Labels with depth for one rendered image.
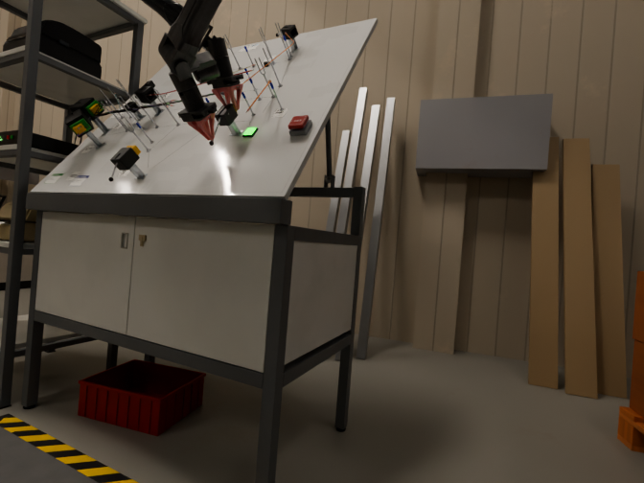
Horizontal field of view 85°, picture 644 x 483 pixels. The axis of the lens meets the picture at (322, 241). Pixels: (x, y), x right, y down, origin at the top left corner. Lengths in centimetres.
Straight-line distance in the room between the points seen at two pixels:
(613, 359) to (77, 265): 282
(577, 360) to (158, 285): 230
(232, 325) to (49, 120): 480
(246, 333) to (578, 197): 238
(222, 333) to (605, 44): 323
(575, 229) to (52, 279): 282
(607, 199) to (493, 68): 128
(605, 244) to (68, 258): 291
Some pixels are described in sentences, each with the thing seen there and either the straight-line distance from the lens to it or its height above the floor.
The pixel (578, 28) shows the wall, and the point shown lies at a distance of 355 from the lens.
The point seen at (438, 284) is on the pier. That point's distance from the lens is 286.
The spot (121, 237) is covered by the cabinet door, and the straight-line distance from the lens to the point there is 138.
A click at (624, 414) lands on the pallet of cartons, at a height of 12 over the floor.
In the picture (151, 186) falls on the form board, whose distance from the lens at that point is 127.
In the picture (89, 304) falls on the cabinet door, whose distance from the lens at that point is 153.
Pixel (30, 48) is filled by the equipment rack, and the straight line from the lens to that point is 198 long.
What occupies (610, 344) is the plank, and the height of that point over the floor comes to 29.
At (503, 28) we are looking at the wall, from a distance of 349.
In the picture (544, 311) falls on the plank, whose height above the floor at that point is 44.
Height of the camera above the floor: 76
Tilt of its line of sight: level
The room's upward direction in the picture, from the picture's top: 5 degrees clockwise
